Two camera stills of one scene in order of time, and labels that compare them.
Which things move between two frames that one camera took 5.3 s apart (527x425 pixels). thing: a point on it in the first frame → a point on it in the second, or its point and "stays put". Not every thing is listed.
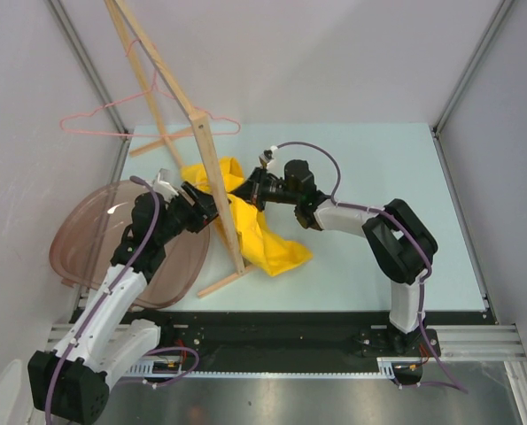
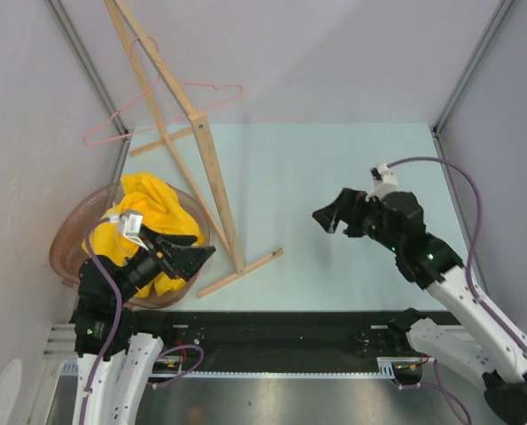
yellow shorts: [252, 243] → [158, 207]
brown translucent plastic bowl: [93, 227] stays put
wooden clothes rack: [202, 119] stays put
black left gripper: [204, 209] → [178, 256]
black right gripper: [251, 192] → [348, 209]
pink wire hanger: [154, 88] → [165, 79]
